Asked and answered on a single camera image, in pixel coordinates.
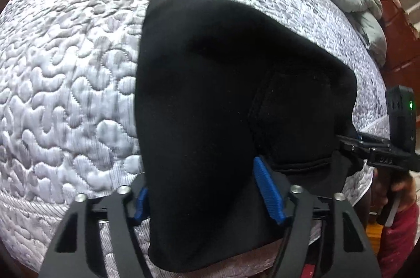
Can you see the black pants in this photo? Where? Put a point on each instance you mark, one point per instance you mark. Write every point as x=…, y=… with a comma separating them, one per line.
x=219, y=83

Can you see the person right hand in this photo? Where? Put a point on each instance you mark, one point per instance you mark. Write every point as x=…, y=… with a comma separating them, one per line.
x=406, y=187

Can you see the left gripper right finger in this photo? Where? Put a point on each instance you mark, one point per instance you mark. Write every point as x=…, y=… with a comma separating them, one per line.
x=322, y=237

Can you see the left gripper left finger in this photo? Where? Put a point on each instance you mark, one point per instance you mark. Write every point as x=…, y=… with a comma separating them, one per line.
x=76, y=248

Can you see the red wooden headboard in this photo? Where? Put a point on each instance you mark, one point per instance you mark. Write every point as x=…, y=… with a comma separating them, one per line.
x=402, y=59

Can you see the grey quilted mattress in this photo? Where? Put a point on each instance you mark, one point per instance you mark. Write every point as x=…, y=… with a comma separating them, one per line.
x=67, y=97

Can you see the red sleeve right forearm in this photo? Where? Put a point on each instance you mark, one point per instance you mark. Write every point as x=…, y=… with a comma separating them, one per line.
x=398, y=255

